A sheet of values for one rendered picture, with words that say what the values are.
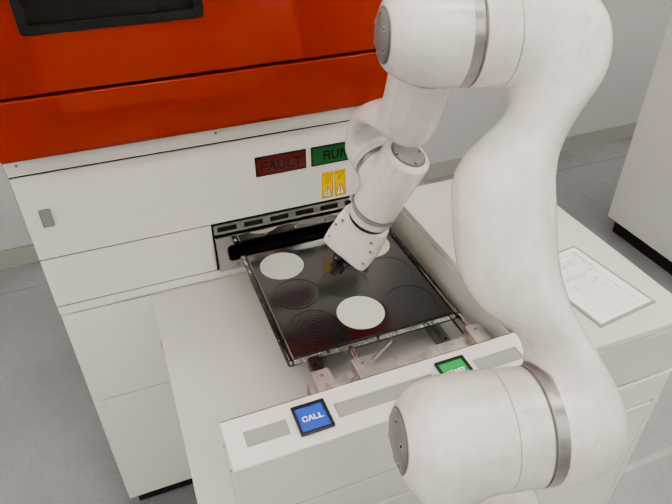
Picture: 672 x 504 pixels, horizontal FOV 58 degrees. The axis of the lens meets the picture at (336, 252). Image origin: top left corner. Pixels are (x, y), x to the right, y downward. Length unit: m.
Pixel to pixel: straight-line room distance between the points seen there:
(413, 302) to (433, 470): 0.73
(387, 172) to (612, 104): 3.26
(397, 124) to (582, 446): 0.49
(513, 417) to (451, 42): 0.34
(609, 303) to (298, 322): 0.61
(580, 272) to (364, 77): 0.60
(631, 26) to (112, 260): 3.27
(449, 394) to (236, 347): 0.78
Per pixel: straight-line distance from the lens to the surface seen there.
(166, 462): 1.93
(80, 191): 1.32
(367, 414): 0.99
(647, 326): 1.26
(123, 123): 1.20
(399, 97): 0.84
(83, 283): 1.44
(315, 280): 1.32
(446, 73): 0.59
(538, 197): 0.58
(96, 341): 1.55
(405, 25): 0.57
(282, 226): 1.43
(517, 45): 0.60
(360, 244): 1.10
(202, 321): 1.37
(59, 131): 1.21
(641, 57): 4.16
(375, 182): 1.00
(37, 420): 2.44
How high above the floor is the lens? 1.74
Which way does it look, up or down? 37 degrees down
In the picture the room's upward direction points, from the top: straight up
